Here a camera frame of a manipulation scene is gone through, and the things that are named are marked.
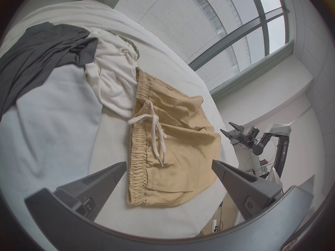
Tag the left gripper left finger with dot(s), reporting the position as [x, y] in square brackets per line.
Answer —
[98, 192]

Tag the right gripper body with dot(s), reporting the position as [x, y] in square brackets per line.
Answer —
[241, 139]

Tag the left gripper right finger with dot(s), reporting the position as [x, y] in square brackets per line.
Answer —
[236, 188]

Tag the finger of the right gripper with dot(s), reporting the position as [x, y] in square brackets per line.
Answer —
[229, 135]
[237, 127]

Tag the tan shorts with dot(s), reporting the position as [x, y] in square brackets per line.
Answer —
[178, 140]

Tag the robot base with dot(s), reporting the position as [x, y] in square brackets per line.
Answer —
[273, 176]

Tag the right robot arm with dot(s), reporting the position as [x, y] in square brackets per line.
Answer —
[257, 148]

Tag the bed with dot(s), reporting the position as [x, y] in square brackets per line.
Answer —
[157, 218]

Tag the white power strip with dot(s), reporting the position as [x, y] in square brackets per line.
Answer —
[215, 223]

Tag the pale blue garment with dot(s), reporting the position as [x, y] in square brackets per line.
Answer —
[52, 119]

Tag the white garment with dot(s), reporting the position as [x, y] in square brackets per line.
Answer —
[112, 82]

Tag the window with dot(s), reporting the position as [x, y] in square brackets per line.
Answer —
[183, 22]

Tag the olive green garment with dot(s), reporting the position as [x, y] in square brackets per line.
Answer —
[135, 51]

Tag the black garment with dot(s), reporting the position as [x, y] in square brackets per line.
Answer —
[34, 56]

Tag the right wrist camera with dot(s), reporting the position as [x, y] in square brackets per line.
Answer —
[253, 131]

